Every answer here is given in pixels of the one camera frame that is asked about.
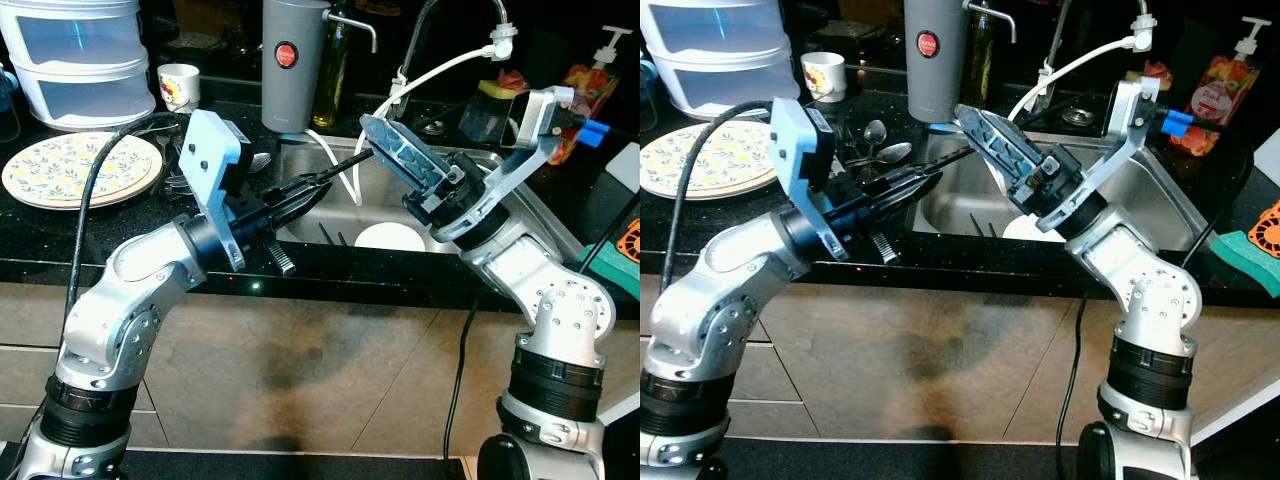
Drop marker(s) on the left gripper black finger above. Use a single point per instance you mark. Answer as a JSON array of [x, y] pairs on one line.
[[310, 183], [905, 178], [305, 207], [908, 198]]

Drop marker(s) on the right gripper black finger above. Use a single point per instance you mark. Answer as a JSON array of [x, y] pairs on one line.
[[405, 150], [1000, 140]]

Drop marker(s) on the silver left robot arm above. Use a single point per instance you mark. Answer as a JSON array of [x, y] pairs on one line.
[[130, 290], [720, 290]]

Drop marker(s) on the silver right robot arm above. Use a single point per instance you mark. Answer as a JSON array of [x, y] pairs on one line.
[[560, 300], [1150, 300]]

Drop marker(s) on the chrome kitchen faucet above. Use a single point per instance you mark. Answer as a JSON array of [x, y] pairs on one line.
[[1060, 25], [420, 35]]

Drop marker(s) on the stainless steel sink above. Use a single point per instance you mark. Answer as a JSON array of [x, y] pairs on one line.
[[330, 215], [950, 205]]

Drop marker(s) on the plain white plate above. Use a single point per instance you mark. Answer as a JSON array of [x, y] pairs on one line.
[[1022, 230], [390, 238]]

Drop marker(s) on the olive oil glass bottle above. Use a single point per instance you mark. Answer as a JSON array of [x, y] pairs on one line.
[[335, 80], [978, 60]]

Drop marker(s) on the grey thermos with red logo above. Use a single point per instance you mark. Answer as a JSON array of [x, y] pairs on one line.
[[935, 85], [290, 90]]

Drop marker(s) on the small chrome tap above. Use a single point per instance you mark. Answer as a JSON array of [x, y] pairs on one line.
[[995, 12], [355, 22]]

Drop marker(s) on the white printed mug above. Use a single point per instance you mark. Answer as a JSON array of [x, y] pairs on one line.
[[823, 78], [180, 88]]

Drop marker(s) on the floral patterned round plate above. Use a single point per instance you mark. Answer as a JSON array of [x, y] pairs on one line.
[[60, 170], [700, 160]]

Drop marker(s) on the beige cabinet front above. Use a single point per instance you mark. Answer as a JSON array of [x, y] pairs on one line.
[[930, 360], [320, 360]]

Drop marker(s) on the orange soap pump bottle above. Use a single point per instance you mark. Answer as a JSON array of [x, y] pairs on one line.
[[1225, 95], [590, 85]]

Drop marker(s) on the green sponge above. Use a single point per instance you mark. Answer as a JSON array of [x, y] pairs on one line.
[[1245, 265], [615, 275]]

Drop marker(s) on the orange round trivet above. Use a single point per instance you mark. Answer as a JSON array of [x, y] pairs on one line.
[[630, 240], [1268, 230]]

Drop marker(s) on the white stacked plastic container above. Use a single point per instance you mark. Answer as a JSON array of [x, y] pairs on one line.
[[80, 60], [720, 55]]

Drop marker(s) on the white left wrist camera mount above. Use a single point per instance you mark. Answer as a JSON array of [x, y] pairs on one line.
[[212, 150], [800, 145]]

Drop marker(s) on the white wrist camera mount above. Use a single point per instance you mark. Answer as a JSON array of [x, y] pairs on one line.
[[540, 115], [212, 150], [1135, 105], [800, 145]]

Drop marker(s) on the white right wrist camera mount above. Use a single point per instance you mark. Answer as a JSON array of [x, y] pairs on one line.
[[540, 115], [1135, 105]]

